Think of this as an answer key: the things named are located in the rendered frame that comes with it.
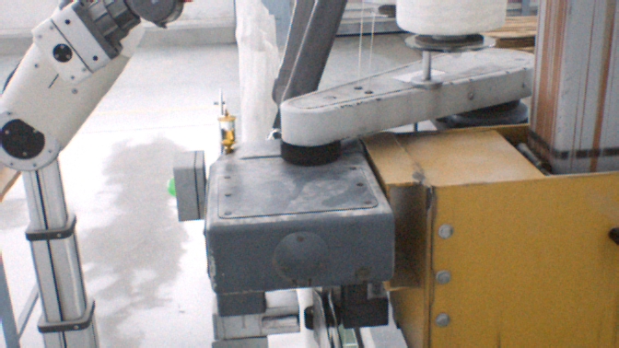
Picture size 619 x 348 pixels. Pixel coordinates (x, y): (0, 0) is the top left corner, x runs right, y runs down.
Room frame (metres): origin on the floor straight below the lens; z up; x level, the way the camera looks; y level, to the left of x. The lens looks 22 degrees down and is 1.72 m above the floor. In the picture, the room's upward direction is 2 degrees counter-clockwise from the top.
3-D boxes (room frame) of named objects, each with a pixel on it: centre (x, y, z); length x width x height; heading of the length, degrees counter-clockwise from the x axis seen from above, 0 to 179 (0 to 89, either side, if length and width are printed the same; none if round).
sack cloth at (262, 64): (3.12, 0.18, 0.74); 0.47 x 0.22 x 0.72; 3
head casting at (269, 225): (0.98, 0.03, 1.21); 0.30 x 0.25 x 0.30; 5
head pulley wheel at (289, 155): (1.05, 0.00, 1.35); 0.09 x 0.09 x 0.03
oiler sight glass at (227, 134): (1.10, 0.12, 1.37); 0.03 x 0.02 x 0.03; 5
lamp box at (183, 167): (1.08, 0.18, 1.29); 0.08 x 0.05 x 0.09; 5
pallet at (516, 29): (6.70, -2.09, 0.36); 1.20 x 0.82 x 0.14; 91
